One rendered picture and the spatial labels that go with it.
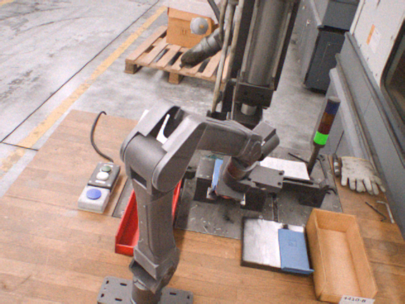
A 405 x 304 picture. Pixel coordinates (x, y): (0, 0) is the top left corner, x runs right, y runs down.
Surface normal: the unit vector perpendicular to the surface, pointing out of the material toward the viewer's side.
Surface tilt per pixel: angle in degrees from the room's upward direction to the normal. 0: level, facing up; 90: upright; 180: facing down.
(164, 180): 90
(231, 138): 85
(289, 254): 0
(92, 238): 0
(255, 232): 0
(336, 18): 90
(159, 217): 91
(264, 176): 30
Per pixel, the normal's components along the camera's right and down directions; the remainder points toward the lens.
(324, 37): -0.16, 0.54
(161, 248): 0.68, 0.36
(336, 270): 0.14, -0.82
